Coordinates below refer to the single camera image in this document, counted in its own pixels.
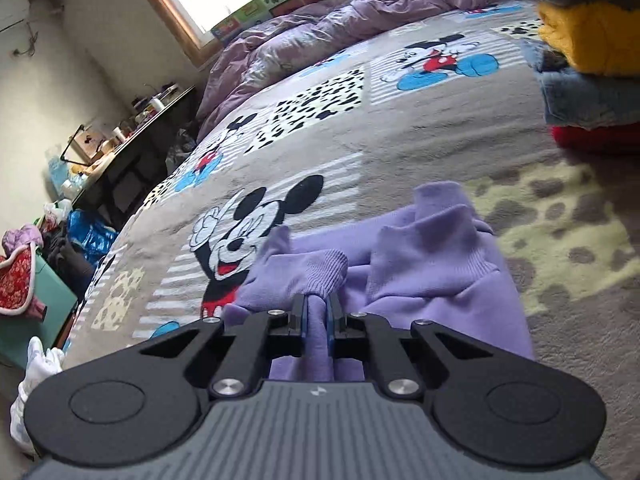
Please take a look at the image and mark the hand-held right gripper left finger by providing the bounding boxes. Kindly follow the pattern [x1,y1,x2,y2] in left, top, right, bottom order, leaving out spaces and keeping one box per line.
[128,293,309,401]

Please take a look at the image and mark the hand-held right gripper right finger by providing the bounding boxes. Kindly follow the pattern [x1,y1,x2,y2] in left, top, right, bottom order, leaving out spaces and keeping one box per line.
[324,292,507,401]

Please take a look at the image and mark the purple sweatshirt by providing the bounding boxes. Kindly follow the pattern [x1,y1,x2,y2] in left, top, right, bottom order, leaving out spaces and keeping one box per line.
[222,182,537,387]

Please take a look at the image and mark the printed cartoon blanket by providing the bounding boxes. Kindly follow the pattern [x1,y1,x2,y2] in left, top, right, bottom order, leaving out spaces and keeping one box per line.
[62,2,640,467]

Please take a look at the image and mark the floral cloth bag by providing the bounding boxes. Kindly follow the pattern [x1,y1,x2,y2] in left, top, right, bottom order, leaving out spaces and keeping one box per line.
[166,129,199,172]

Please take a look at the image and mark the black desk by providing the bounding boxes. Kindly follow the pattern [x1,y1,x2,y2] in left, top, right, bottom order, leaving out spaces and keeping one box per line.
[59,85,199,232]

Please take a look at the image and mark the green storage box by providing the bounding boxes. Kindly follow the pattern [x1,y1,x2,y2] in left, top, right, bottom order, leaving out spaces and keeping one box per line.
[0,250,79,367]

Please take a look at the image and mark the white fleece cloth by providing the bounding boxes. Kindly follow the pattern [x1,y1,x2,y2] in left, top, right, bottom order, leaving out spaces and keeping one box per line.
[9,335,67,457]

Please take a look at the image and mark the cardboard box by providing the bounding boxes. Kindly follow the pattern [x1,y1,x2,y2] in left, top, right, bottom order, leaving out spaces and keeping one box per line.
[81,129,104,157]

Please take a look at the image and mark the light blue plastic bag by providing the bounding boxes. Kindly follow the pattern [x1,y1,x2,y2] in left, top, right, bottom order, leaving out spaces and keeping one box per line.
[46,144,77,197]

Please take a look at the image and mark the red patterned padded cloth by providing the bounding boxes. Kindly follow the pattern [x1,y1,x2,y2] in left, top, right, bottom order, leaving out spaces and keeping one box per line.
[0,244,42,317]

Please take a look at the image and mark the purple floral quilt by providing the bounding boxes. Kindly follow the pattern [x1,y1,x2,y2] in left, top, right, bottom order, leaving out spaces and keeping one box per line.
[196,0,527,137]

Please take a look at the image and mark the purple crumpled cloth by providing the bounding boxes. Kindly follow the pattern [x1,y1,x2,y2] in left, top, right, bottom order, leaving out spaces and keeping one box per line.
[1,224,44,257]

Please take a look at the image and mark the grey-blue folded garment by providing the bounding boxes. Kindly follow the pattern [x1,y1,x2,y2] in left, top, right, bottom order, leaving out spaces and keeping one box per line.
[519,37,640,129]

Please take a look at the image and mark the yellow folded sweater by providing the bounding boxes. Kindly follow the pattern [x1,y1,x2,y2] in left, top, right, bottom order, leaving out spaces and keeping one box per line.
[536,0,640,79]

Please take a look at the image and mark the white air conditioner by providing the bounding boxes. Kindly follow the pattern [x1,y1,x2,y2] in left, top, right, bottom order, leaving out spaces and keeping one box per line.
[0,0,32,34]

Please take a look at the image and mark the colourful foam wall panel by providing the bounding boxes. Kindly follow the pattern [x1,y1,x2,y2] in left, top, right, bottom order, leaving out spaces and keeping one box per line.
[210,0,402,44]

